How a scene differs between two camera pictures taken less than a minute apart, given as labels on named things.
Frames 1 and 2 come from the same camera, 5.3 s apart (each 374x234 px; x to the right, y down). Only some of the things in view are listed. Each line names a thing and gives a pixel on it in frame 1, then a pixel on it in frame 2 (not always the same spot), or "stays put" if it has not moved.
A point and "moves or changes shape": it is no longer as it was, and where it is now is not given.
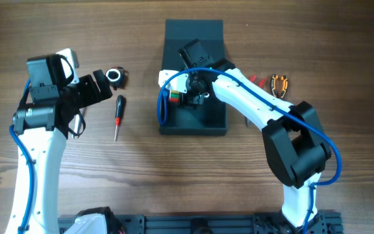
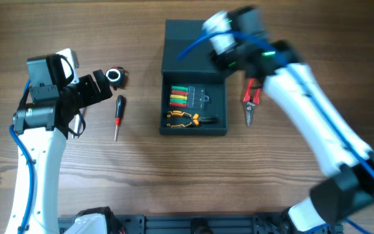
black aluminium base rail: (329, 223) stays put
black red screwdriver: (121, 106) stays put
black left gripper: (85, 87) stays put
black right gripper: (195, 86) -> (221, 62)
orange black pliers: (273, 85) moves or changes shape
